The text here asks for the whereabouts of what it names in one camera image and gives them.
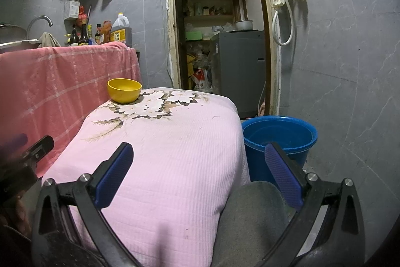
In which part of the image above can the white utensil holder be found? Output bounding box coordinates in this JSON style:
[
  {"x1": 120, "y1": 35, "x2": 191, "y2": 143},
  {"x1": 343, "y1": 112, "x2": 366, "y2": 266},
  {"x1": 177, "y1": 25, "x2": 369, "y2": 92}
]
[{"x1": 64, "y1": 0, "x2": 80, "y2": 20}]

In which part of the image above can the metal cooking pot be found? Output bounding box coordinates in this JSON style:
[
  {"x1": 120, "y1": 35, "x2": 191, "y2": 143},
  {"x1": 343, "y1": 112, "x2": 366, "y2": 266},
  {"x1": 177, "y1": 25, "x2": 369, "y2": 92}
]
[{"x1": 234, "y1": 19, "x2": 254, "y2": 31}]

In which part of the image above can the wooden shelf unit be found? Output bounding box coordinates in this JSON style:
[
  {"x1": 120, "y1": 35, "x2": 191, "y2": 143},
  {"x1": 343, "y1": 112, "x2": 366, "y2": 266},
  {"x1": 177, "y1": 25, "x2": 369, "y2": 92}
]
[{"x1": 179, "y1": 0, "x2": 236, "y2": 36}]

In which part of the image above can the pink floral blanket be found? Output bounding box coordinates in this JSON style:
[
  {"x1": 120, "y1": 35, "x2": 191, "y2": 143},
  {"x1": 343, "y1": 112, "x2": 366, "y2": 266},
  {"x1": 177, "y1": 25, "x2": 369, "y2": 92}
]
[{"x1": 41, "y1": 87, "x2": 251, "y2": 267}]

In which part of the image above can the tall dark glass bottle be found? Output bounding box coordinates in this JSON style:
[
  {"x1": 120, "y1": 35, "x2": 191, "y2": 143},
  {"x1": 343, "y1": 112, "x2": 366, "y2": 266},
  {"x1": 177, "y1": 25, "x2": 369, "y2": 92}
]
[{"x1": 78, "y1": 20, "x2": 90, "y2": 45}]

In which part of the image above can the pink checked cloth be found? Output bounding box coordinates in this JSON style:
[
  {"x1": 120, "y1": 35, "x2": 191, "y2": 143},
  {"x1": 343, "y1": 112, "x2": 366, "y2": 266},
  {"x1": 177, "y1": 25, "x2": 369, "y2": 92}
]
[{"x1": 0, "y1": 42, "x2": 143, "y2": 180}]

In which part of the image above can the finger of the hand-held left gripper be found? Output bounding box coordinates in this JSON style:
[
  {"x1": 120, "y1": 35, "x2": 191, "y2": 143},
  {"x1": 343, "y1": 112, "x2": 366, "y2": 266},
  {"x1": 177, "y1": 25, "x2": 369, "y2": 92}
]
[
  {"x1": 0, "y1": 133, "x2": 29, "y2": 159},
  {"x1": 20, "y1": 136, "x2": 55, "y2": 168}
]

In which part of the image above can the blue plastic bucket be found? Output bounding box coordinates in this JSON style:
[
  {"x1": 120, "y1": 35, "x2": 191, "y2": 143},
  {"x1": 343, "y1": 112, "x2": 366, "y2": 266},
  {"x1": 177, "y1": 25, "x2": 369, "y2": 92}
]
[{"x1": 241, "y1": 116, "x2": 318, "y2": 189}]

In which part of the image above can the large cooking oil bottle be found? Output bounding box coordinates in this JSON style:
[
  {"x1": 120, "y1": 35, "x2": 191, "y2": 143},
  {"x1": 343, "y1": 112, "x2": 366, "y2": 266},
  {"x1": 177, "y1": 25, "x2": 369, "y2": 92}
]
[{"x1": 110, "y1": 13, "x2": 132, "y2": 47}]

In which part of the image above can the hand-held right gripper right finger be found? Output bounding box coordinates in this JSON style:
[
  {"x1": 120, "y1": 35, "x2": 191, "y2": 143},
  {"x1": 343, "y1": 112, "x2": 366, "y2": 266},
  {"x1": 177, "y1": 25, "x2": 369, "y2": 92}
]
[{"x1": 259, "y1": 143, "x2": 366, "y2": 267}]

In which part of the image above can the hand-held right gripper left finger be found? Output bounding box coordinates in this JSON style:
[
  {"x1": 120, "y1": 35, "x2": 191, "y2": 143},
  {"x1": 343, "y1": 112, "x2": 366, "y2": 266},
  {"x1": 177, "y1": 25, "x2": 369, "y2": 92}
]
[{"x1": 31, "y1": 142, "x2": 138, "y2": 267}]

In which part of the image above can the grey refrigerator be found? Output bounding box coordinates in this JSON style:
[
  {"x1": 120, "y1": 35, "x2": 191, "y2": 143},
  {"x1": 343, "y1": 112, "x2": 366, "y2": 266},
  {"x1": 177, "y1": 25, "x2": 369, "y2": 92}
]
[{"x1": 210, "y1": 30, "x2": 266, "y2": 117}]

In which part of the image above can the metal basin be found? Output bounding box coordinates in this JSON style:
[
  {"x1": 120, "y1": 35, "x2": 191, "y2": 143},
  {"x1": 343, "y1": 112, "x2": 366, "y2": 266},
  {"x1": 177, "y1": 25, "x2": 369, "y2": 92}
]
[{"x1": 0, "y1": 24, "x2": 27, "y2": 42}]

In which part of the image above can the grey green rag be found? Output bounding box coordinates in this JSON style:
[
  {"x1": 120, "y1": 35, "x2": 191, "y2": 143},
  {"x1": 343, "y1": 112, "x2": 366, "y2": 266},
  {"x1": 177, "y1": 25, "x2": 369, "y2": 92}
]
[{"x1": 39, "y1": 32, "x2": 61, "y2": 48}]

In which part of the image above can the white hose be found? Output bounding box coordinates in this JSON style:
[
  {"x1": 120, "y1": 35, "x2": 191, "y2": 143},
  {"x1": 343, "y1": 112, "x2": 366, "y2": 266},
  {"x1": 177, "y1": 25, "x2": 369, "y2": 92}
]
[{"x1": 272, "y1": 0, "x2": 295, "y2": 46}]

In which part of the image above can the wooden door frame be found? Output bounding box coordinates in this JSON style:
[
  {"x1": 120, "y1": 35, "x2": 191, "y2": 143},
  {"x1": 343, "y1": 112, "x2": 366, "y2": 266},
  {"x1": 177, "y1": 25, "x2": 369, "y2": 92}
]
[{"x1": 165, "y1": 0, "x2": 282, "y2": 117}]

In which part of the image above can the metal faucet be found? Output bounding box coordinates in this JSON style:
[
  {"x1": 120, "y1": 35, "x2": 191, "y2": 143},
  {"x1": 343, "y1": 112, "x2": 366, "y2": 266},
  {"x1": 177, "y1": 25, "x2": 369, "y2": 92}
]
[{"x1": 26, "y1": 16, "x2": 53, "y2": 39}]

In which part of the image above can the yellow bowl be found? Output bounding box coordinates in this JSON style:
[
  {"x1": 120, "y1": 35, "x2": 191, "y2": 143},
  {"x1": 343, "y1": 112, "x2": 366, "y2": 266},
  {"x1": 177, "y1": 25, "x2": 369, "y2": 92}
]
[{"x1": 107, "y1": 78, "x2": 143, "y2": 104}]

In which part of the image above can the white red printed bag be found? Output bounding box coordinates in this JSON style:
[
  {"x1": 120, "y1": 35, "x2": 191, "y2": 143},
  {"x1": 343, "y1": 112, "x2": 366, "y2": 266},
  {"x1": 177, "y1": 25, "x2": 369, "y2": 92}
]
[{"x1": 191, "y1": 67, "x2": 213, "y2": 92}]

